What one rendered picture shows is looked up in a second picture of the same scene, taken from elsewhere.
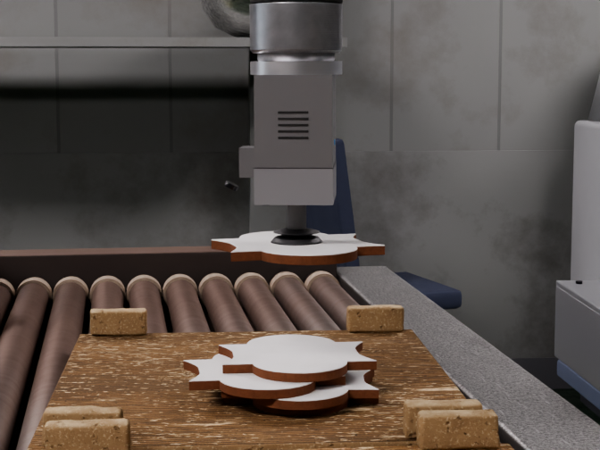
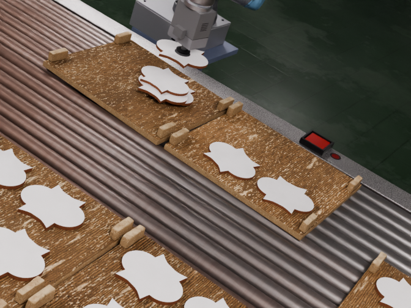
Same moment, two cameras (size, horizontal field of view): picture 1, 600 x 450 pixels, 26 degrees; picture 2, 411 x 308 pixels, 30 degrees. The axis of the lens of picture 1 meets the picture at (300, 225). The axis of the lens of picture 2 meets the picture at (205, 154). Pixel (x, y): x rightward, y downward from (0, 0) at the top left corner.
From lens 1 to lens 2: 1.70 m
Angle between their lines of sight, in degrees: 61
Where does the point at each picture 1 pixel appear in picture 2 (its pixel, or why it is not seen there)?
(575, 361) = (148, 32)
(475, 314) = not seen: outside the picture
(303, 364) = (178, 87)
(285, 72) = (206, 11)
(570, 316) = (147, 16)
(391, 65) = not seen: outside the picture
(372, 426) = (205, 106)
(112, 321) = (59, 56)
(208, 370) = (155, 93)
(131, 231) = not seen: outside the picture
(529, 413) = (205, 82)
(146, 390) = (129, 99)
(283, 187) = (196, 44)
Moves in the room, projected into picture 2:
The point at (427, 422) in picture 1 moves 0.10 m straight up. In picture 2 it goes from (233, 110) to (245, 79)
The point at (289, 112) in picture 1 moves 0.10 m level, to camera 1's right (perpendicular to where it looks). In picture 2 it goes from (205, 23) to (228, 19)
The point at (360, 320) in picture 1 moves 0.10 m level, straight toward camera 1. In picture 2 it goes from (121, 40) to (143, 57)
